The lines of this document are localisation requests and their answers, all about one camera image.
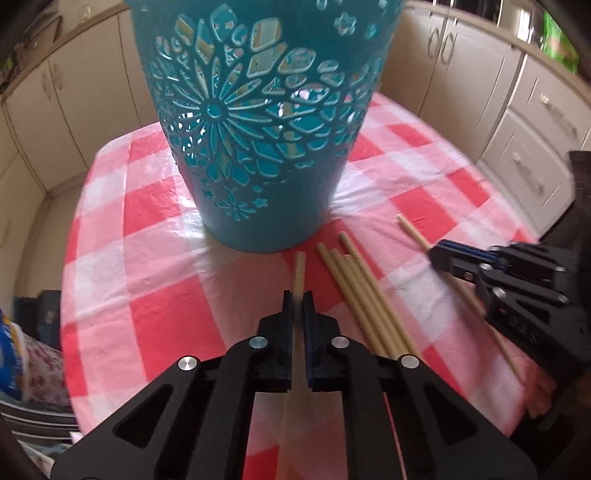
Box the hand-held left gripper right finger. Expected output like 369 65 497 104
302 291 539 480

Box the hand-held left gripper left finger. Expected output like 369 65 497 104
50 291 296 480

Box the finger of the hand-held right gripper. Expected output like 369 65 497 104
450 267 571 319
429 240 580 278

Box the long bamboo chopstick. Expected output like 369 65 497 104
398 215 525 381
277 251 308 480

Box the row of bamboo chopsticks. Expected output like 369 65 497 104
316 232 423 363

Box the teal cutout plastic bin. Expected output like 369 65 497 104
124 0 407 254

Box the cream drawer cabinet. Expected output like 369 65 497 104
478 58 591 236

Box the red white checked tablecloth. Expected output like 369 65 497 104
60 90 555 480

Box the cream door cabinet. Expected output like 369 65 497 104
383 0 527 160
0 0 160 232

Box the green food packet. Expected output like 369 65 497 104
541 10 580 75

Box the floral waste bin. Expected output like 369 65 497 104
21 335 72 409

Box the grey metal drying rack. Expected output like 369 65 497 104
0 397 81 480

